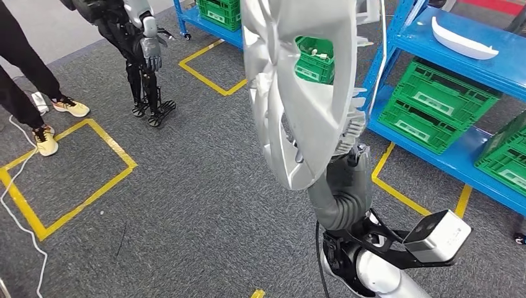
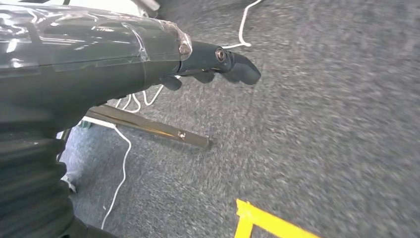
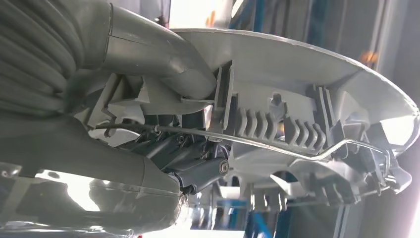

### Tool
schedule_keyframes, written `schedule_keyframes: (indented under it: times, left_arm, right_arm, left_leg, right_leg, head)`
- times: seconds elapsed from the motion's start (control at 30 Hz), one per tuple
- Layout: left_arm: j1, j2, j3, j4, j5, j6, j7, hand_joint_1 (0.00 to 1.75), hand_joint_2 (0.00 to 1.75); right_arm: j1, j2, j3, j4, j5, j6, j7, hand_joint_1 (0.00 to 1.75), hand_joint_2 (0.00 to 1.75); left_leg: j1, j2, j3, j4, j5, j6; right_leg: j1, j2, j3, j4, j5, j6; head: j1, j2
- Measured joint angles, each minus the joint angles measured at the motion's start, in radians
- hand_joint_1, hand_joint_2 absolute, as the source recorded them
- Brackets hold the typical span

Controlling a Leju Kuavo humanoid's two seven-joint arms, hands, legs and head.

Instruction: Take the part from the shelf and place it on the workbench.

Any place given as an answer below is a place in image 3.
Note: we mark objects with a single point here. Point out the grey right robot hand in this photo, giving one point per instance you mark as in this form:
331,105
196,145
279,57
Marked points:
82,197

